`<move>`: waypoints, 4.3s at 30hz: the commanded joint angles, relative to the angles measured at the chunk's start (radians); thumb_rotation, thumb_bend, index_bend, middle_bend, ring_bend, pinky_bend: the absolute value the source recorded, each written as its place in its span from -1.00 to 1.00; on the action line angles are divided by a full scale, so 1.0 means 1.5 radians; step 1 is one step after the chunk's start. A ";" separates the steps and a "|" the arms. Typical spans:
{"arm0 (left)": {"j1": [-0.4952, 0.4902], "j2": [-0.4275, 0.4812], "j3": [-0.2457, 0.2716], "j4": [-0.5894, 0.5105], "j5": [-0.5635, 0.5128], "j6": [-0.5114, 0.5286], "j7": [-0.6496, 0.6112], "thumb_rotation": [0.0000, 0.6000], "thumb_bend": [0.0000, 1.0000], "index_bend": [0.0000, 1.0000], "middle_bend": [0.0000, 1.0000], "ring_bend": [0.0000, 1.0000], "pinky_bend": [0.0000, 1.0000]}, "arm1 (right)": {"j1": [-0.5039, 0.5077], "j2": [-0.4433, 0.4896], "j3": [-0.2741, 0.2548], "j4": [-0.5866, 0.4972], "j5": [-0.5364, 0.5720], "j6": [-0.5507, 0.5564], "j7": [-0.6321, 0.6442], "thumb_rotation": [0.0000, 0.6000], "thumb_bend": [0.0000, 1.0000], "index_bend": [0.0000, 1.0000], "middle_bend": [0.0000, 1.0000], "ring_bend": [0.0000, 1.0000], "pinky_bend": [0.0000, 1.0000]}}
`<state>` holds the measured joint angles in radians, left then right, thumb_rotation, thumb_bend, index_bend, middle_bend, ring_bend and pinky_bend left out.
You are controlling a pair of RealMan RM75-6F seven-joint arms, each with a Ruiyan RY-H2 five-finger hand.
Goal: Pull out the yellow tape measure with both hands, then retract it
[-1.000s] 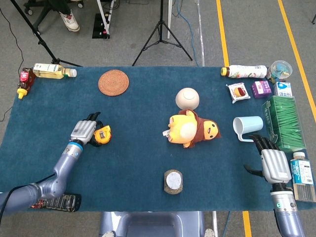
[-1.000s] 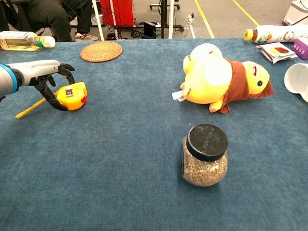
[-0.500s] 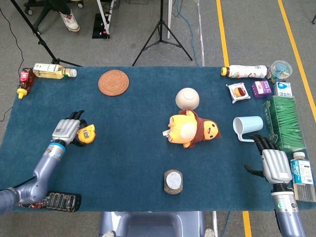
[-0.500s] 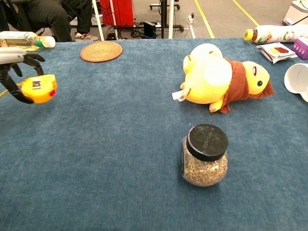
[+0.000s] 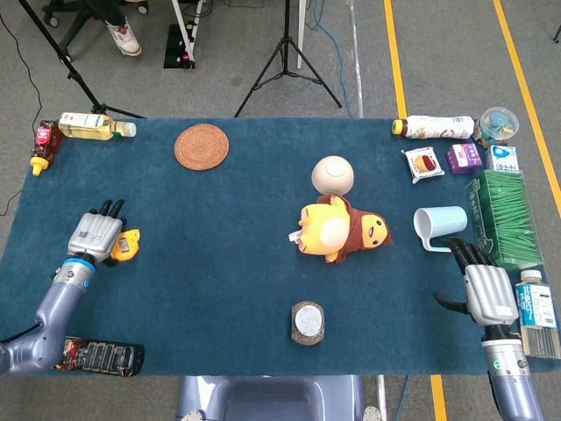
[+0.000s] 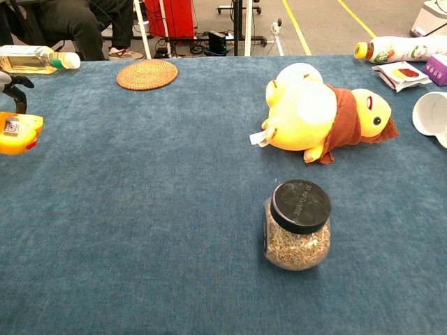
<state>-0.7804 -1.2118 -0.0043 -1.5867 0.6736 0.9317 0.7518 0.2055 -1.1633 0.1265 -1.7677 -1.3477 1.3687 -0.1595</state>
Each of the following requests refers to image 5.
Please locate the white labelled bottle yellow cap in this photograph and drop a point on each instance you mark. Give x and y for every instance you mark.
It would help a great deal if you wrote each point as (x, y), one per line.
(438, 127)

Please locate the light blue mug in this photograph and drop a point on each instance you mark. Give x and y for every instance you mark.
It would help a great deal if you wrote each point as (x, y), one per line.
(445, 221)

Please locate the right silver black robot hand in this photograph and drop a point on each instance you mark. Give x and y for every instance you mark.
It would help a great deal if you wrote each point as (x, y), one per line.
(491, 294)

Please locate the beige upturned bowl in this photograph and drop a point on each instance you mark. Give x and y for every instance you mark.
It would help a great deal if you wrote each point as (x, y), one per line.
(333, 175)

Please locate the purple small box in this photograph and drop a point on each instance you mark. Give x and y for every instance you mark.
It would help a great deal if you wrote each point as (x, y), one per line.
(463, 159)

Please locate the yellow tape measure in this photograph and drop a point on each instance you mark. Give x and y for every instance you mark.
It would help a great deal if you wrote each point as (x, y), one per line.
(127, 245)

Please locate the round woven rattan coaster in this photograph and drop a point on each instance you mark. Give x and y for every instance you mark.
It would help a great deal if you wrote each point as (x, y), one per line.
(201, 147)

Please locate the blue carpet table mat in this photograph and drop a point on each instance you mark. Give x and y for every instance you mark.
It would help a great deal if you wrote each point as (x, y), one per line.
(245, 263)

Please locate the yellow plush toy brown hood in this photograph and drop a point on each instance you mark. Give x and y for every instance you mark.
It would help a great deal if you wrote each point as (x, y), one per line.
(333, 230)

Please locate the clear box of green sachets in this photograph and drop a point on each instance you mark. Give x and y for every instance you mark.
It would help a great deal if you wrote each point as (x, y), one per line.
(504, 219)

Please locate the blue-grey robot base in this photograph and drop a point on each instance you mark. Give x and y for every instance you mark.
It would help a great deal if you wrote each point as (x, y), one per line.
(271, 399)

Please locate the clear round tub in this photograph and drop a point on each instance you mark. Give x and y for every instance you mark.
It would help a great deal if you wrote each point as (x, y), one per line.
(499, 123)

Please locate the clear bottle of yellow oil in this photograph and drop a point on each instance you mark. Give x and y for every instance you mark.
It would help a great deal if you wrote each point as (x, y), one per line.
(87, 127)

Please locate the honey bottle with yellow cap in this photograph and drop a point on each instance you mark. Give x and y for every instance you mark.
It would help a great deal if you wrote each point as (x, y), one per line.
(46, 144)

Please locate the person's dark trouser leg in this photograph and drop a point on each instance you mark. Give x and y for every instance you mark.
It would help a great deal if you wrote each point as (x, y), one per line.
(107, 11)

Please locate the white blue milk carton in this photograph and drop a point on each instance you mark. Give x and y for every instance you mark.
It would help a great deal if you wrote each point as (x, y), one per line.
(502, 159)

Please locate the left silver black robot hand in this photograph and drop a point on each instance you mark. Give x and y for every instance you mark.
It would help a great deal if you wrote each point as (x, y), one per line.
(94, 237)

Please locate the white snack packet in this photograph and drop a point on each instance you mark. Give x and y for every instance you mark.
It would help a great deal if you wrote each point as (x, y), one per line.
(423, 164)

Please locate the black camera tripod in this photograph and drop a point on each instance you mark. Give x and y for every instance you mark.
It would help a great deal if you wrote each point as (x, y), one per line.
(286, 44)

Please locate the white red sneaker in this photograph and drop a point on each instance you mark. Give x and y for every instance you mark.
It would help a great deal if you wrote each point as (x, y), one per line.
(125, 37)

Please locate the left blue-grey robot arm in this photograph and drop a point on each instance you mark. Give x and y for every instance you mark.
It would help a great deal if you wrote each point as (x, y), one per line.
(52, 316)

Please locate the grain jar with black lid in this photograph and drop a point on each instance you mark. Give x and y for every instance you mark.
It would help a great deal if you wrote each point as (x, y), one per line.
(308, 322)

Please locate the black office chair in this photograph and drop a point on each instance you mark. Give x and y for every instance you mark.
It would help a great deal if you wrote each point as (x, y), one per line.
(72, 30)

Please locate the dark printed drink bottle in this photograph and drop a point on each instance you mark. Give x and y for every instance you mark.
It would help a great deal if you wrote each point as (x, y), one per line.
(105, 357)

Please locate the white metal frame leg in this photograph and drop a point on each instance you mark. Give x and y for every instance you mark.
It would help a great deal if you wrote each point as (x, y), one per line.
(301, 35)
(183, 30)

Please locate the black power strip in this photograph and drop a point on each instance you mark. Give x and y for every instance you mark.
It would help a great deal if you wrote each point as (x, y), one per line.
(175, 48)

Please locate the black slanted light stand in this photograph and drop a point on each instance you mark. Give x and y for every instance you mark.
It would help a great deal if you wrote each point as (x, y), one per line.
(81, 81)

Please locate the clear water bottle blue label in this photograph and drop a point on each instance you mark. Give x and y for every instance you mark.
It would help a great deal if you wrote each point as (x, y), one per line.
(539, 316)

